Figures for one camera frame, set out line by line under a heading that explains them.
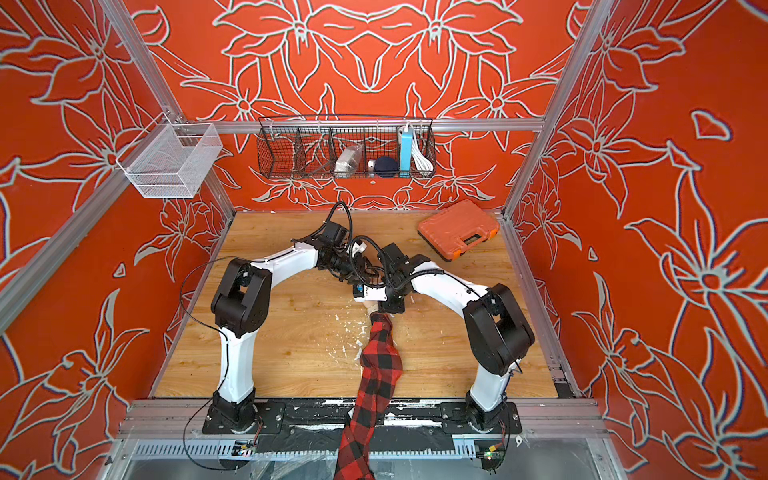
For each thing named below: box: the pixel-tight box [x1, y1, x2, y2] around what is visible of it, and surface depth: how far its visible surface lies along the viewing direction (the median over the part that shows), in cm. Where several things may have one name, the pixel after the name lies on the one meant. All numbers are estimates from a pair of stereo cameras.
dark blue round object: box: [374, 156, 399, 178], surface depth 98 cm
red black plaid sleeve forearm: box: [334, 312, 403, 480], surface depth 76 cm
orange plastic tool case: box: [417, 199, 501, 261], surface depth 109 cm
